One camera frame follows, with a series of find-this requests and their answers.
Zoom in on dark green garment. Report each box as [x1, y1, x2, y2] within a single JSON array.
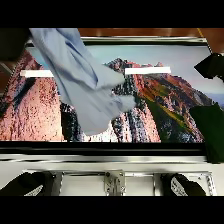
[[189, 102, 224, 165]]

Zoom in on light blue shirt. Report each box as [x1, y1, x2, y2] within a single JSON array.
[[28, 28, 138, 137]]

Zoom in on silver frame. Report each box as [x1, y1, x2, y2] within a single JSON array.
[[0, 35, 224, 197]]

